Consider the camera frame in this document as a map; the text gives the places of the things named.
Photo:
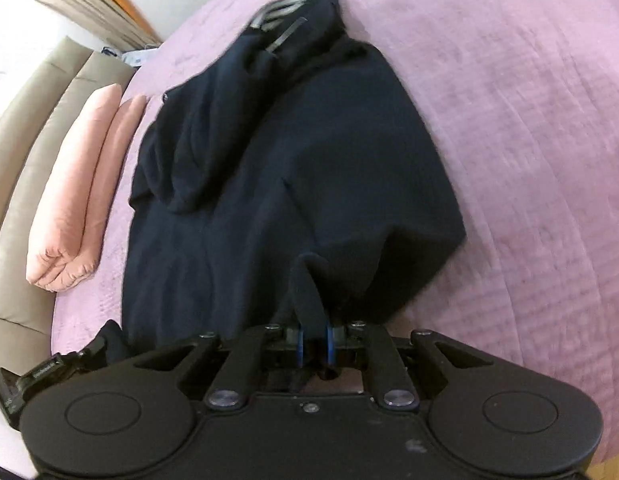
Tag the purple quilted bedspread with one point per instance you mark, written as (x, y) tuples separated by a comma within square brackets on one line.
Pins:
[(521, 98)]

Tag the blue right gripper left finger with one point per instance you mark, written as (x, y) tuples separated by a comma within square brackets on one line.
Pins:
[(300, 341)]

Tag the dark navy hooded sweatshirt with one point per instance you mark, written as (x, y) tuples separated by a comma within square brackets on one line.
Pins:
[(293, 182)]

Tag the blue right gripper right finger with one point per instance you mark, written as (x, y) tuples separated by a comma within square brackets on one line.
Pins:
[(330, 338)]

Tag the beige leather headboard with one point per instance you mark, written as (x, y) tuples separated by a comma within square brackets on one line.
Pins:
[(31, 132)]

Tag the beige striped curtain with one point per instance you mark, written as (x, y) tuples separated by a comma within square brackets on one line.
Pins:
[(79, 5)]

